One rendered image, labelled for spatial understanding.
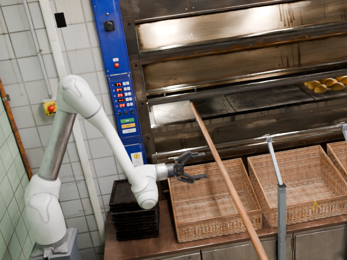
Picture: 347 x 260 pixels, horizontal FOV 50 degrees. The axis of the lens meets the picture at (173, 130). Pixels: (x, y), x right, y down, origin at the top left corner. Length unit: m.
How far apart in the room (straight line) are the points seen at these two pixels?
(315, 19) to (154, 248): 1.78
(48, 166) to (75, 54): 0.78
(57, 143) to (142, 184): 0.48
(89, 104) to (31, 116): 0.93
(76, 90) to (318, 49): 1.66
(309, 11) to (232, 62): 0.57
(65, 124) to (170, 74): 0.85
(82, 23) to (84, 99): 0.77
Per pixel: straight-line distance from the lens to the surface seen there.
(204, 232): 2.48
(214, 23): 2.46
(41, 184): 2.04
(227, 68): 2.53
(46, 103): 2.50
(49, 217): 1.89
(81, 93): 1.74
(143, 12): 2.40
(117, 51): 2.39
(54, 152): 1.99
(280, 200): 2.34
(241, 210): 1.69
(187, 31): 2.43
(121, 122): 2.54
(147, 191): 1.86
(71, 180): 2.80
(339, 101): 2.91
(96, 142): 2.64
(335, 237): 2.76
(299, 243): 2.68
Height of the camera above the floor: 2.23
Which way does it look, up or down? 25 degrees down
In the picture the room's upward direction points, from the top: 8 degrees counter-clockwise
